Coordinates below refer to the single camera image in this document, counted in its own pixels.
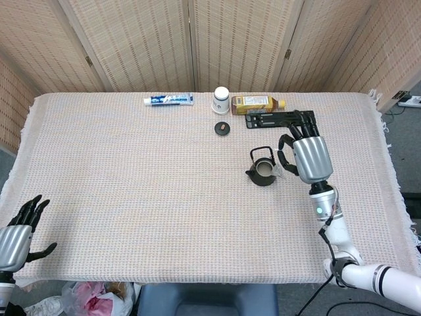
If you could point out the flat black plastic stand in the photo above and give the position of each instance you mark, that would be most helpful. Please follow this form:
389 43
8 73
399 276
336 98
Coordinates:
269 119

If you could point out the black teapot lid wooden knob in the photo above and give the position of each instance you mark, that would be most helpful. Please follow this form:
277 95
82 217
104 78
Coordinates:
222 129

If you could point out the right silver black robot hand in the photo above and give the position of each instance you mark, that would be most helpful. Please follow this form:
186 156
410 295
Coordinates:
312 158

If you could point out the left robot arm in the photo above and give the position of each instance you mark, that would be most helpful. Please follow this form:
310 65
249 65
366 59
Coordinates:
5 293

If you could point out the yellow drink bottle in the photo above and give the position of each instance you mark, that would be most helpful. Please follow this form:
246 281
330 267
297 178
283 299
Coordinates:
253 104

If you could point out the white paper cup blue print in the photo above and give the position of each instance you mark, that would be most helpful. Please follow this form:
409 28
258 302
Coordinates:
220 100

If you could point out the pale waffle weave tablecloth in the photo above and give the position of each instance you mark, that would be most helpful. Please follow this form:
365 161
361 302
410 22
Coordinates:
148 197

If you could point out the blue grey chair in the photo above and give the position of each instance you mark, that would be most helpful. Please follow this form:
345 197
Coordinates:
207 299

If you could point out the woven bamboo folding screen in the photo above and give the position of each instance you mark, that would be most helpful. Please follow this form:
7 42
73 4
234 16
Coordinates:
148 42

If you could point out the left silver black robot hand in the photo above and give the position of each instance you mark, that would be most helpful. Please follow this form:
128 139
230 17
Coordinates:
14 240

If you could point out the blue white toothpaste tube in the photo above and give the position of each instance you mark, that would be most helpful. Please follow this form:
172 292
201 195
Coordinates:
169 99

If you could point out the white power strip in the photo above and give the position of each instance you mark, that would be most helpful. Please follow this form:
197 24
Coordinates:
411 100

